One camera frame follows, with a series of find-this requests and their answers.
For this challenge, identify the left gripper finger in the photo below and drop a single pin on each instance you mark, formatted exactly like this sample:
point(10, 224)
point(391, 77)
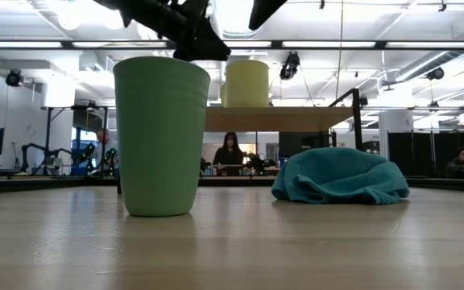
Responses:
point(262, 10)
point(204, 46)

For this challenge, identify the yellow mug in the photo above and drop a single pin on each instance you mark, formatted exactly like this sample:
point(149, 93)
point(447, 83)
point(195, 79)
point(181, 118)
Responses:
point(248, 84)

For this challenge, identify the black hanging spotlight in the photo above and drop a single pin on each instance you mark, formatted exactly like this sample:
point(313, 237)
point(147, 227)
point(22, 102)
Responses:
point(14, 78)
point(435, 73)
point(289, 64)

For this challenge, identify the overhead light bar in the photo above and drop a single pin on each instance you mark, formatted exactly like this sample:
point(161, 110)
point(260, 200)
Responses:
point(328, 44)

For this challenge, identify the black background robot arm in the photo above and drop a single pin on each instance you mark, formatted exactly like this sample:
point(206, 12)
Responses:
point(38, 151)
point(260, 163)

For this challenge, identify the black table border rail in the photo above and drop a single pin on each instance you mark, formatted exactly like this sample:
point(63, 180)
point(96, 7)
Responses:
point(34, 185)

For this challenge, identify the green plastic cup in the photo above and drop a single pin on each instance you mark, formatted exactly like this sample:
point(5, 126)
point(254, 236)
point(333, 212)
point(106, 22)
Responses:
point(159, 141)

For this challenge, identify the black room partition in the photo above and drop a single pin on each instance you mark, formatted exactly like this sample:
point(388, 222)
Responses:
point(425, 153)

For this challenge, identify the teal cloth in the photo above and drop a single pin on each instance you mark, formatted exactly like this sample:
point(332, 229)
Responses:
point(336, 177)

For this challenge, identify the wooden shelf black metal frame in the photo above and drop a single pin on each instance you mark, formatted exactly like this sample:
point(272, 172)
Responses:
point(276, 118)

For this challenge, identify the black background stand frame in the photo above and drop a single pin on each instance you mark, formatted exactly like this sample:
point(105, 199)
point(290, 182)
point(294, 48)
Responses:
point(48, 137)

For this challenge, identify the person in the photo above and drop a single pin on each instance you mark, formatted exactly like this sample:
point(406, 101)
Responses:
point(105, 147)
point(463, 161)
point(228, 155)

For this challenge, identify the black screen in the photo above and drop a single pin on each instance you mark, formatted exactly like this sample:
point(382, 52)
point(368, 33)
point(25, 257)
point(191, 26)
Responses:
point(300, 145)

